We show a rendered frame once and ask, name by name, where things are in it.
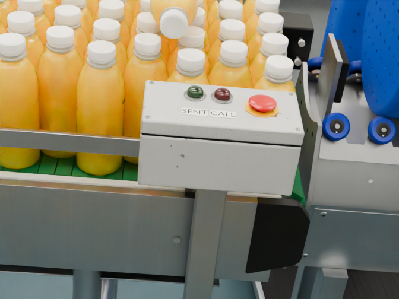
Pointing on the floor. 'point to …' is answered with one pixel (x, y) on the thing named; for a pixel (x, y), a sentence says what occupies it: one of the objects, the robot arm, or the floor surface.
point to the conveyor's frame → (136, 232)
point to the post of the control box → (204, 243)
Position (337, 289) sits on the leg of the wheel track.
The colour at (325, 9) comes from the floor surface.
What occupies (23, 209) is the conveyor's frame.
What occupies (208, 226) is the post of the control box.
